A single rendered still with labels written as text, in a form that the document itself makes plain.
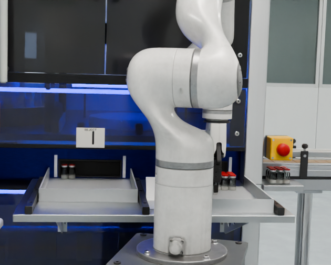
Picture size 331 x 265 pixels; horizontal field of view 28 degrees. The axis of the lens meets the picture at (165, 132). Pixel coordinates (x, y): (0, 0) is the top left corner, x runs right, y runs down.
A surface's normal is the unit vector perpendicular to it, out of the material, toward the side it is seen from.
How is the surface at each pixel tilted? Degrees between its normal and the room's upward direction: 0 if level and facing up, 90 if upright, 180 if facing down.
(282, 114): 90
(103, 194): 90
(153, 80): 92
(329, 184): 90
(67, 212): 0
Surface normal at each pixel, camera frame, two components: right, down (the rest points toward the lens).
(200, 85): -0.19, 0.32
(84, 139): 0.10, 0.11
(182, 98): -0.17, 0.75
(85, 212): 0.03, -0.99
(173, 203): -0.36, 0.09
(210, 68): -0.11, -0.29
